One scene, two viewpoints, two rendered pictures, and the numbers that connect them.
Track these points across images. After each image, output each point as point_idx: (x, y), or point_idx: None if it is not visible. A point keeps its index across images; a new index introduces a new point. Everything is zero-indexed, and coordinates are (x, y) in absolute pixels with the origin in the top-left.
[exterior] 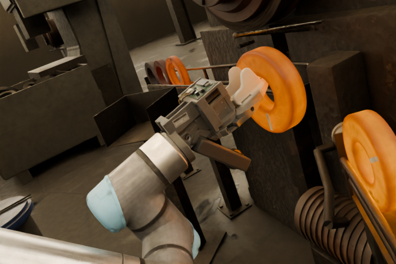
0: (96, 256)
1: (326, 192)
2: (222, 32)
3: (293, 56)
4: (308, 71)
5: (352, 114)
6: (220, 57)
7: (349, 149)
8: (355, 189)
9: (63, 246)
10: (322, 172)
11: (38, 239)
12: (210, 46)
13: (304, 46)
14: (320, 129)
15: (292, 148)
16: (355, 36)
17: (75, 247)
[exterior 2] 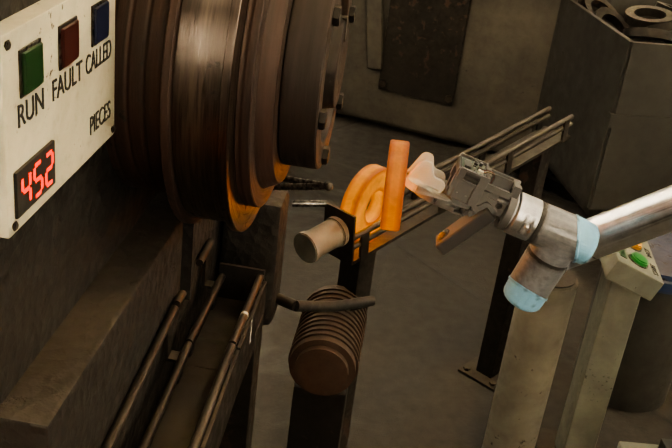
0: (596, 215)
1: (341, 302)
2: (116, 331)
3: (194, 252)
4: (283, 211)
5: (372, 174)
6: (93, 436)
7: (361, 215)
8: (380, 230)
9: (616, 208)
10: (322, 303)
11: (631, 203)
12: (74, 438)
13: (204, 220)
14: (275, 288)
15: (256, 374)
16: None
17: (609, 211)
